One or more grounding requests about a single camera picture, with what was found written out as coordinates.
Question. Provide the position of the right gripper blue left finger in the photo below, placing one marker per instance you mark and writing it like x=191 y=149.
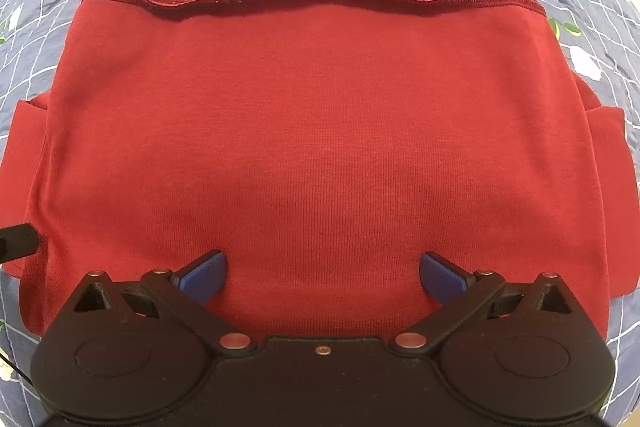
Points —
x=202 y=278

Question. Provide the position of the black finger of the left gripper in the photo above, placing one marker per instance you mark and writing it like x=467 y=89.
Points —
x=18 y=242

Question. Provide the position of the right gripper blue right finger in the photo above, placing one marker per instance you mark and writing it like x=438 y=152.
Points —
x=442 y=279

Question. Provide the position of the red long-sleeve sweater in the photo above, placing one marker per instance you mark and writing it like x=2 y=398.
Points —
x=323 y=146

